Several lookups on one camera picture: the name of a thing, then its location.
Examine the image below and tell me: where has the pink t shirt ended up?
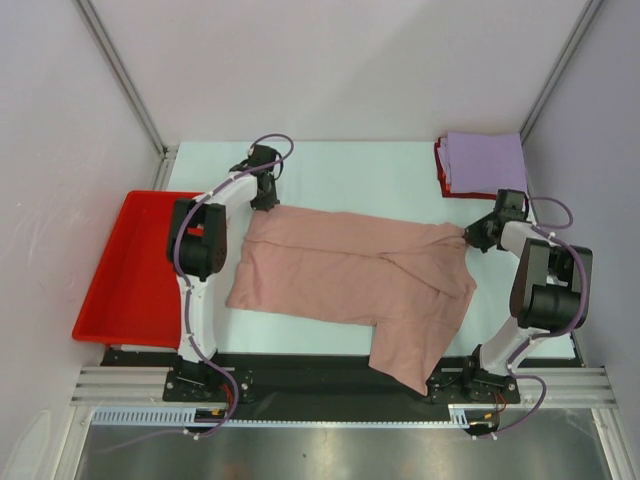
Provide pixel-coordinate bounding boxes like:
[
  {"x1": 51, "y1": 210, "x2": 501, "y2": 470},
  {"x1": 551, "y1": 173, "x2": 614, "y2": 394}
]
[{"x1": 227, "y1": 206, "x2": 476, "y2": 395}]

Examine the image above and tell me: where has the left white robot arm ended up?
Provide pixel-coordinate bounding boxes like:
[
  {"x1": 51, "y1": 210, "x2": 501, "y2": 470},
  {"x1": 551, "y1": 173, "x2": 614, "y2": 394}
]
[{"x1": 163, "y1": 152, "x2": 282, "y2": 402}]

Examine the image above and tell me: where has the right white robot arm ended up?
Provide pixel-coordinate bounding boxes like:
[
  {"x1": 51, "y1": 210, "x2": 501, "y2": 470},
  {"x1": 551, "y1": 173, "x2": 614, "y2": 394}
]
[{"x1": 461, "y1": 212, "x2": 593, "y2": 401}]

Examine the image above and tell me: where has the folded red t shirt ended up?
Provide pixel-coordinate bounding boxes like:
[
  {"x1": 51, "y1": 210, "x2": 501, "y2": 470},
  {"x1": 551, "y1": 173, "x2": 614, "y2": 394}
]
[{"x1": 441, "y1": 191, "x2": 497, "y2": 200}]

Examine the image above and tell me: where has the folded lilac t shirt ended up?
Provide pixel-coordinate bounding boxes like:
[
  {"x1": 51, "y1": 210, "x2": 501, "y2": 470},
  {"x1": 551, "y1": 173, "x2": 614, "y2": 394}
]
[{"x1": 444, "y1": 132, "x2": 527, "y2": 194}]

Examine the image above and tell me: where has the folded orange t shirt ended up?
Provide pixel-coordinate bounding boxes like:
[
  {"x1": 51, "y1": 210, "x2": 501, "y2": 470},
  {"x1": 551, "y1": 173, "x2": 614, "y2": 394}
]
[{"x1": 434, "y1": 138, "x2": 450, "y2": 197}]

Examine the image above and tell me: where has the red plastic bin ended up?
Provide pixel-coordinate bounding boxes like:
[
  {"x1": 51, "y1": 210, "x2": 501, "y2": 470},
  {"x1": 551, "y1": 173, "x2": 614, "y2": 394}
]
[{"x1": 72, "y1": 190, "x2": 196, "y2": 349}]

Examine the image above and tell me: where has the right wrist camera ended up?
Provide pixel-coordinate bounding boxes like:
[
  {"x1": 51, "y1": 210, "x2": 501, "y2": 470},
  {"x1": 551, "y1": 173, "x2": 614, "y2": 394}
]
[{"x1": 494, "y1": 189, "x2": 529, "y2": 222}]

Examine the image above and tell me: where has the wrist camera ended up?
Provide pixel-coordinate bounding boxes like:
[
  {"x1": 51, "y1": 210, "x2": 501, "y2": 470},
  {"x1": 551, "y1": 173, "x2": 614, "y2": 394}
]
[
  {"x1": 230, "y1": 144, "x2": 283, "y2": 176},
  {"x1": 494, "y1": 189, "x2": 529, "y2": 222}
]

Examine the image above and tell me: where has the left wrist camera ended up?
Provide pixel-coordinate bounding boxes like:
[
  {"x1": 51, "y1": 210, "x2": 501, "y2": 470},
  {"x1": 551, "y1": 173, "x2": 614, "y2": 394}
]
[{"x1": 230, "y1": 144, "x2": 283, "y2": 176}]

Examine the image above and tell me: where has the white cable duct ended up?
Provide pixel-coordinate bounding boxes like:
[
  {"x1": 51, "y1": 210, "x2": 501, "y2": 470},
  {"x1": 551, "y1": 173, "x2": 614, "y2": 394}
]
[{"x1": 92, "y1": 406, "x2": 497, "y2": 430}]

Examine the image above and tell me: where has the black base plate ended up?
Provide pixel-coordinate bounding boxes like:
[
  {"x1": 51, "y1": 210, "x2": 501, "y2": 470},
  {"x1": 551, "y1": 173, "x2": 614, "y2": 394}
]
[{"x1": 99, "y1": 349, "x2": 584, "y2": 422}]

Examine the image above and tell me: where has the aluminium frame rail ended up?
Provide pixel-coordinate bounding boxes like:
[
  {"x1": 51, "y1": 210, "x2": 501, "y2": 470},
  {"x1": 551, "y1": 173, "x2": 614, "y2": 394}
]
[{"x1": 71, "y1": 366, "x2": 617, "y2": 409}]

